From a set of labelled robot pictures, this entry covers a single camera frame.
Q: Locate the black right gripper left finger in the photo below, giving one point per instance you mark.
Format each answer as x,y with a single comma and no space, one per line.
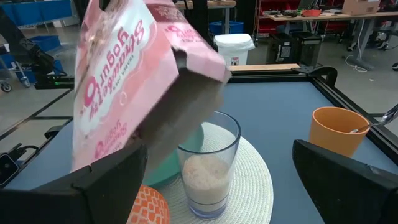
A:
77,199

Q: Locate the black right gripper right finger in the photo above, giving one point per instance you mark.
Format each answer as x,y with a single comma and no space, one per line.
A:
351,193

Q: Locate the clear glass tumbler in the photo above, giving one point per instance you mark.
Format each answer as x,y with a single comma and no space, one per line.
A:
206,183

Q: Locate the pink yogurt cereal box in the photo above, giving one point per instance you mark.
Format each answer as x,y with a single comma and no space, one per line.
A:
124,77

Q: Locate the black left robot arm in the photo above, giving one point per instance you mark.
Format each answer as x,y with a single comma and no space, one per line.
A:
31,53

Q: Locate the orange plastic cup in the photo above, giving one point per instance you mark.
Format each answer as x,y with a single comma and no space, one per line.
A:
332,133

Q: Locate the silver metal spoon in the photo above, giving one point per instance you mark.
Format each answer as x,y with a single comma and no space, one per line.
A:
385,119

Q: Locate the green round plate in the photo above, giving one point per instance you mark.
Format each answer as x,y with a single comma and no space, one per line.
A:
164,174

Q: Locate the white woven round placemat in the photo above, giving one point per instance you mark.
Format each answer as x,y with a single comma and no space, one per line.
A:
252,186

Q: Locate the wooden side panel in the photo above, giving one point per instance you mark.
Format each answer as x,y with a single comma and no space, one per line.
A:
264,67

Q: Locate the wooden workbench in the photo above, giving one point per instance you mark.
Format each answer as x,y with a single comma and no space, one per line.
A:
326,15

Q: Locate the cardboard box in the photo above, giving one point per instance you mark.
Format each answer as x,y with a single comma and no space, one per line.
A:
360,7

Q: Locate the white trash bin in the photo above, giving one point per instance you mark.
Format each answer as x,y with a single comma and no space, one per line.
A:
234,46

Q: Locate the blue storage bin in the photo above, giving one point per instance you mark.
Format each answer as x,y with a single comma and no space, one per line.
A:
227,27

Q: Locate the black table frame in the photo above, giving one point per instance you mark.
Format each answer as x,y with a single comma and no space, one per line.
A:
342,99

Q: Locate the black frame post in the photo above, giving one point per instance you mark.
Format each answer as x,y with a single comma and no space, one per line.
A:
199,18

